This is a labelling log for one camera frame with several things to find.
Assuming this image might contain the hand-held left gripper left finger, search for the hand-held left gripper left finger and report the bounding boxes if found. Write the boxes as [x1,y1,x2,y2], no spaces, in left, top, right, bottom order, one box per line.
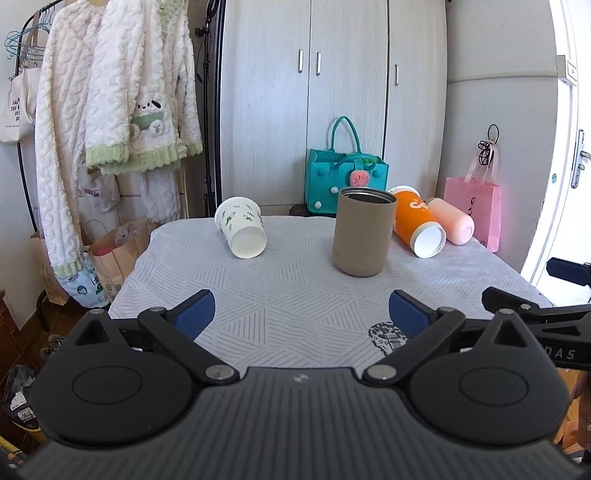
[69,289,241,386]

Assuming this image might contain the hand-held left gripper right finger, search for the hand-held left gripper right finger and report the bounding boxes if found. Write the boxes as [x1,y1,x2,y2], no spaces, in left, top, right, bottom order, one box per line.
[362,289,536,386]

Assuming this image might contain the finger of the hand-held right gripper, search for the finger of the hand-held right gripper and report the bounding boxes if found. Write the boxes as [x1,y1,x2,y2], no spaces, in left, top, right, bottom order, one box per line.
[481,286,591,325]
[547,257,591,289]

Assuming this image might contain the tan metal cup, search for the tan metal cup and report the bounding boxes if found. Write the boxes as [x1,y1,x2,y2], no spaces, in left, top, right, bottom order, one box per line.
[333,187,398,278]

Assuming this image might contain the pink cup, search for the pink cup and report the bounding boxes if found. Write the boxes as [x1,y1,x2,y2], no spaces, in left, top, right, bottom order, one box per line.
[426,198,475,245]

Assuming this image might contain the white cup with green print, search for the white cup with green print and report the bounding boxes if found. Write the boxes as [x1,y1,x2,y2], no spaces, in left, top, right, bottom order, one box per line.
[215,197,269,259]

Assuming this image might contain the orange cup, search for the orange cup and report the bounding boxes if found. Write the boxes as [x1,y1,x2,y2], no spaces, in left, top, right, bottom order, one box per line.
[387,185,448,258]

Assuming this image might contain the person's right hand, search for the person's right hand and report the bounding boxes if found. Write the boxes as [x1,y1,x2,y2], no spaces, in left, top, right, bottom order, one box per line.
[571,369,591,409]

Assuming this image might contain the white door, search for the white door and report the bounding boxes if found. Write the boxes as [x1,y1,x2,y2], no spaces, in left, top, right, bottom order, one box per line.
[521,0,591,298]

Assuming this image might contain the grey patterned tablecloth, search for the grey patterned tablecloth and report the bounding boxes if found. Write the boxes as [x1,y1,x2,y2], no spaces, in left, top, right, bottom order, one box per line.
[107,215,555,370]

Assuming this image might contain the pink gift bag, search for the pink gift bag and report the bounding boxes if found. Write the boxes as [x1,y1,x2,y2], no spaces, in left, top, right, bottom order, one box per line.
[443,141,502,253]

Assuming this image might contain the brown paper bag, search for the brown paper bag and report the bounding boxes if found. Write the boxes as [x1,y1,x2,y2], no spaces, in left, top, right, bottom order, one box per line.
[87,219,160,302]
[30,231,71,306]

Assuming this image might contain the blue printed plastic bag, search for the blue printed plastic bag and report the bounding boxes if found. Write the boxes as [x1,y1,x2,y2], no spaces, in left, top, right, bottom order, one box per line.
[55,251,112,309]

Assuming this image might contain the white fluffy pants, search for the white fluffy pants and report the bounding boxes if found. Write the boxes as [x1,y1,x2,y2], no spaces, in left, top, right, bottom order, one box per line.
[137,170,182,223]

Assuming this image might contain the grey shoe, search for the grey shoe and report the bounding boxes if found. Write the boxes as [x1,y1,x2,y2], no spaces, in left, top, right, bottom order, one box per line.
[39,335,66,361]

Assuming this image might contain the teal felt tote bag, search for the teal felt tote bag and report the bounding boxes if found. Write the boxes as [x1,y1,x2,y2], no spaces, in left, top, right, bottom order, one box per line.
[308,116,389,215]

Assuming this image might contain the black plastic bag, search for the black plastic bag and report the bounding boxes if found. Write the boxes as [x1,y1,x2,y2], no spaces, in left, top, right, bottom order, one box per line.
[0,364,43,432]

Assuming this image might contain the long white fluffy robe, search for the long white fluffy robe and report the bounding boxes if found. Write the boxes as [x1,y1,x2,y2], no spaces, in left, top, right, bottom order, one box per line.
[34,0,122,280]

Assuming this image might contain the black clothes rack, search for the black clothes rack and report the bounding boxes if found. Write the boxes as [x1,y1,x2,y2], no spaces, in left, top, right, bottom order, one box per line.
[8,0,63,236]

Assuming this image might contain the grey wardrobe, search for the grey wardrobe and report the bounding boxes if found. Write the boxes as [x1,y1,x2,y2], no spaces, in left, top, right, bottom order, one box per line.
[217,0,448,219]

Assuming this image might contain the white fluffy green-trimmed jacket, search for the white fluffy green-trimmed jacket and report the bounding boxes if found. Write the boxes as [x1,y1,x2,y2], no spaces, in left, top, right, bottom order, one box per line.
[85,0,204,176]

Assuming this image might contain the white printed tote bag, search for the white printed tote bag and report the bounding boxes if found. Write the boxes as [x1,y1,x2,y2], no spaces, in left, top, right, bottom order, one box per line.
[0,69,43,147]

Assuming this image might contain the blue clothes hangers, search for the blue clothes hangers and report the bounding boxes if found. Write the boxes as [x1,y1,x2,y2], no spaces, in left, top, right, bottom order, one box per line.
[4,9,52,62]

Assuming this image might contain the silver door handle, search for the silver door handle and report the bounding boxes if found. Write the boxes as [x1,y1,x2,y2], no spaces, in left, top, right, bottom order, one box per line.
[571,130,591,189]

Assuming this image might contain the black cord loop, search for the black cord loop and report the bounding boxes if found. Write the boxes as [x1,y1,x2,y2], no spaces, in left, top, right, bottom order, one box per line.
[478,124,501,168]

